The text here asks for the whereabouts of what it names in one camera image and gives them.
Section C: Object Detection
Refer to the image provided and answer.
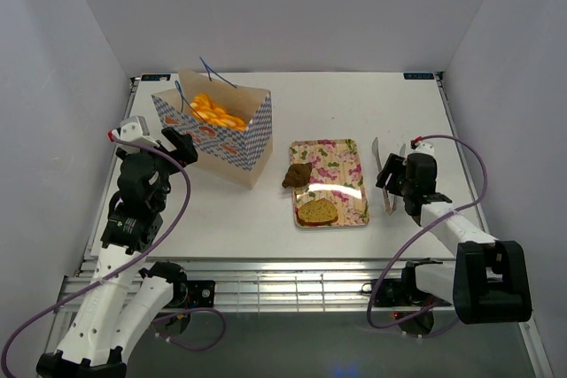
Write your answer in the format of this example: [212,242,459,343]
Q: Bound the metal serving tongs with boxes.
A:
[371,137,400,215]

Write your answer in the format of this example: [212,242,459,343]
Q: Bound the long orange wavy bread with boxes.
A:
[189,93,247,132]

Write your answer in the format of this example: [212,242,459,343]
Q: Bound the blue checkered paper bag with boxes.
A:
[151,66,273,189]

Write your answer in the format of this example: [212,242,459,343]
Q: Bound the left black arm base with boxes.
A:
[153,281,215,337]

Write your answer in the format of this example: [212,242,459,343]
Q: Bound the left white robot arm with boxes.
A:
[36,125,198,377]

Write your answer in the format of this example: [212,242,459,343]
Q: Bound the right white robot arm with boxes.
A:
[377,152,532,324]

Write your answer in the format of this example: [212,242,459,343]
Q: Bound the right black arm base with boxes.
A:
[361,278,458,339]

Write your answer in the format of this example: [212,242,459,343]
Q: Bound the toast bread slice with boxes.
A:
[297,199,338,226]

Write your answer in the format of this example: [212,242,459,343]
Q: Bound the floral serving tray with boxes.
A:
[290,138,369,228]

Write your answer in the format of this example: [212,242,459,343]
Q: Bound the brown chocolate croissant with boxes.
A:
[282,163,313,189]

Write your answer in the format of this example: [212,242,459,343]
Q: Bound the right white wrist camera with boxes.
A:
[410,136,435,157]

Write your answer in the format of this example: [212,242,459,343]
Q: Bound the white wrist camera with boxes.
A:
[410,136,435,157]
[108,115,159,148]

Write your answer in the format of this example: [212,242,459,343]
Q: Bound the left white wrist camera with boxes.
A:
[108,115,159,148]

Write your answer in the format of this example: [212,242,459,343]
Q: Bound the aluminium frame rail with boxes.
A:
[52,258,532,315]

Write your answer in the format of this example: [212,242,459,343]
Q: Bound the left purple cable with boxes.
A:
[0,136,228,374]

